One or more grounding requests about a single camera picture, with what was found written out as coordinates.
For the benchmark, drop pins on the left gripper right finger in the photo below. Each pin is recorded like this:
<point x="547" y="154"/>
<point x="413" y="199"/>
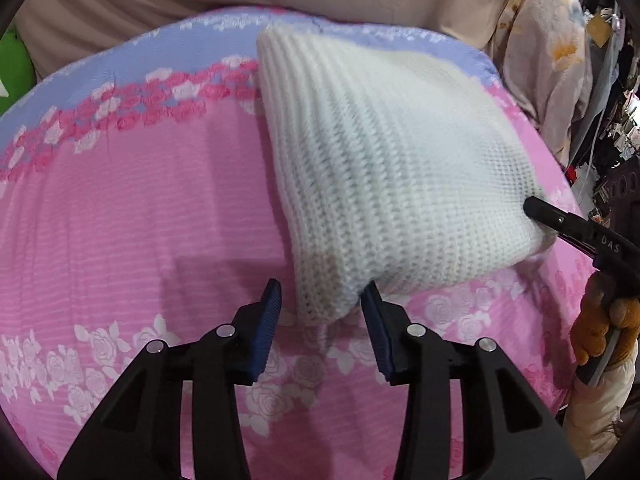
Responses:
<point x="507" y="431"/>

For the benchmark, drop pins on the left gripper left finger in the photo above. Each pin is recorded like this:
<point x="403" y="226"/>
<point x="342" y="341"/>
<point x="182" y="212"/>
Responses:
<point x="134" y="433"/>

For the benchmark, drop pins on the white red black knit sweater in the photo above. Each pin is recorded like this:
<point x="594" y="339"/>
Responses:
<point x="393" y="168"/>

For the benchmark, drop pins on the person's right hand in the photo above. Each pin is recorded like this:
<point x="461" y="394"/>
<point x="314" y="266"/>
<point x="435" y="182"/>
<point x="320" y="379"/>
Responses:
<point x="588" y="333"/>

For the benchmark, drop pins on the cluttered shelf items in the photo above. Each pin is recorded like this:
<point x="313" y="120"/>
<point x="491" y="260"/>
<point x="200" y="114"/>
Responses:
<point x="604" y="154"/>

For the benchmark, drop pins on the floral beige blanket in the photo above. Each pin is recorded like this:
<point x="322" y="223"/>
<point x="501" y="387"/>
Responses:
<point x="540" y="48"/>

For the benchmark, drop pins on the pink floral bed sheet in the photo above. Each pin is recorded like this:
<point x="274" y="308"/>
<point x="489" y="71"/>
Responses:
<point x="138" y="202"/>

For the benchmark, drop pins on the green plush pillow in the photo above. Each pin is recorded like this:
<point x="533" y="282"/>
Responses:
<point x="16" y="70"/>

